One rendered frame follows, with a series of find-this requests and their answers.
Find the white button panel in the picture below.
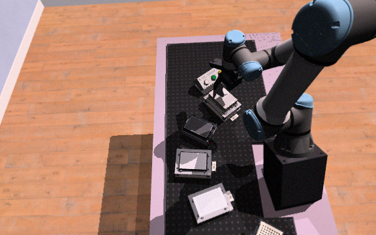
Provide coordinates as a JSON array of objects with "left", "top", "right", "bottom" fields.
[{"left": 194, "top": 68, "right": 221, "bottom": 95}]

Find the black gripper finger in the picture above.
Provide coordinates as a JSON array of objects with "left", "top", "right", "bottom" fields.
[{"left": 213, "top": 76, "right": 224, "bottom": 98}]

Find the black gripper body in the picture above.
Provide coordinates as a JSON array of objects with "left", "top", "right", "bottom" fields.
[{"left": 218, "top": 66, "right": 242, "bottom": 91}]

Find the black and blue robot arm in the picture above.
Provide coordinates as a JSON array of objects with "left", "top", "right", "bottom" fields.
[{"left": 209, "top": 0, "right": 376, "bottom": 158}]

